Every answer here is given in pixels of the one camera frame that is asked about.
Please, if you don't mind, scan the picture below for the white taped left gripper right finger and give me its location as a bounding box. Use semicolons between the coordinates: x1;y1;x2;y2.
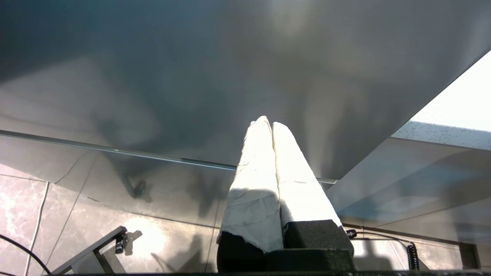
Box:
272;122;354;253

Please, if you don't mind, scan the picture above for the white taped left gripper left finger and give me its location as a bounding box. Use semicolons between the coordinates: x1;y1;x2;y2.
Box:
216;116;284;273

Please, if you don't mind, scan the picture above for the grey base cabinet front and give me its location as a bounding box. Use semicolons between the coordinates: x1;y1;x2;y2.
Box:
325;136;491;246

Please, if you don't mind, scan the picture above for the grey tall cabinet door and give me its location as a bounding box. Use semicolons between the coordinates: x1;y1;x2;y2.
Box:
0;0;491;230

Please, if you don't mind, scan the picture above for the chrome cabinet trim strip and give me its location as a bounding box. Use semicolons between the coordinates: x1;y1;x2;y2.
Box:
0;129;337;184

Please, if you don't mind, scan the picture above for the black coiled cable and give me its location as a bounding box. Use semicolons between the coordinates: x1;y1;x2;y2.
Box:
345;229;420;271

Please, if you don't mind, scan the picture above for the thin black cable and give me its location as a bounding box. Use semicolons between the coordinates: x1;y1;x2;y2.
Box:
0;234;51;275

